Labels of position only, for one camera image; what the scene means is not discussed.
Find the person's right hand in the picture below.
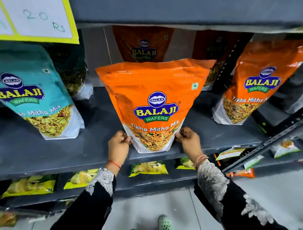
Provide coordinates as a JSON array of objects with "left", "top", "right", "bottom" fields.
[{"left": 175, "top": 127, "right": 203, "bottom": 163}]

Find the person's left hand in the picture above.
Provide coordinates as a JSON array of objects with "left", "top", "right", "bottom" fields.
[{"left": 108, "top": 130, "right": 132, "bottom": 168}]

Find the large orange snack pouch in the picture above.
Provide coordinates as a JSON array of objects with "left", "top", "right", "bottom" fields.
[{"left": 95, "top": 58, "right": 217, "bottom": 154}]

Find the person's right forearm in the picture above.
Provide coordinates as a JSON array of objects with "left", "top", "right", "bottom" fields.
[{"left": 194, "top": 155, "right": 289, "bottom": 230}]

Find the person's left forearm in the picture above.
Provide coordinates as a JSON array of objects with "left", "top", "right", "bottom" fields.
[{"left": 50, "top": 162, "right": 122, "bottom": 230}]

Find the yellow chips packet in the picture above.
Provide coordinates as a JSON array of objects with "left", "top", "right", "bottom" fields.
[
  {"left": 63, "top": 168, "right": 99, "bottom": 190},
  {"left": 176, "top": 157, "right": 196, "bottom": 170},
  {"left": 1, "top": 174, "right": 58, "bottom": 199},
  {"left": 129, "top": 161, "right": 169, "bottom": 178}
]

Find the grey metal shelf rack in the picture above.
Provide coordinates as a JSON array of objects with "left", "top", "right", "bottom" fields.
[{"left": 0, "top": 0, "right": 303, "bottom": 214}]

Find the white green snack packet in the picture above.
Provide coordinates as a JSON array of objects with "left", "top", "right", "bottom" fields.
[
  {"left": 270, "top": 139, "right": 301, "bottom": 159},
  {"left": 244, "top": 155, "right": 264, "bottom": 170},
  {"left": 215, "top": 146, "right": 247, "bottom": 161}
]

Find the small orange snack packet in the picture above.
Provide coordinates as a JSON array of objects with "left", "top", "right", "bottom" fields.
[{"left": 226, "top": 168, "right": 256, "bottom": 179}]

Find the green perforated shoe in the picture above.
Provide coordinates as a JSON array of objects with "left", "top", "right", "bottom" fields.
[{"left": 158, "top": 214, "right": 175, "bottom": 230}]

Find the dark green snack pouch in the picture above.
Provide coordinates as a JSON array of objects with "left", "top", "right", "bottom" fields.
[{"left": 45, "top": 30, "right": 94, "bottom": 100}]

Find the teal snack pouch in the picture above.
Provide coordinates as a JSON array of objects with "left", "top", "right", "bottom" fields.
[{"left": 0, "top": 43, "right": 85, "bottom": 140}]

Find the yellow orange snack packet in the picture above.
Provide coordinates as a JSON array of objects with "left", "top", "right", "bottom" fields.
[{"left": 0, "top": 209, "right": 18, "bottom": 227}]

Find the yellow-bordered white paper sign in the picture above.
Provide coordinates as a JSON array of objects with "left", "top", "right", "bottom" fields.
[{"left": 0, "top": 0, "right": 80, "bottom": 45}]

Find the red thread bracelet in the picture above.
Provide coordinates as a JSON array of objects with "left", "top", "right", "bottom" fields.
[{"left": 107, "top": 160, "right": 121, "bottom": 170}]

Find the beaded wrist bracelet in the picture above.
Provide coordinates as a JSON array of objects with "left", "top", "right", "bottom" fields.
[{"left": 194, "top": 154, "right": 209, "bottom": 168}]

